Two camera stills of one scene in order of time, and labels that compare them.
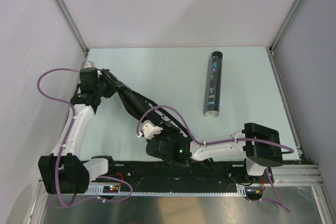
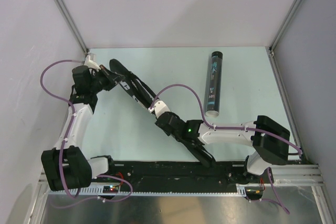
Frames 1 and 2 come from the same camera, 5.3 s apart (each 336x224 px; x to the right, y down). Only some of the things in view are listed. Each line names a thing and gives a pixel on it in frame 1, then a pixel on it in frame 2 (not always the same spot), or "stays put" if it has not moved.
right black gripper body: x=167 y=135 -> x=170 y=113
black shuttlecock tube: x=212 y=103 stays put
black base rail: x=148 y=172 stays put
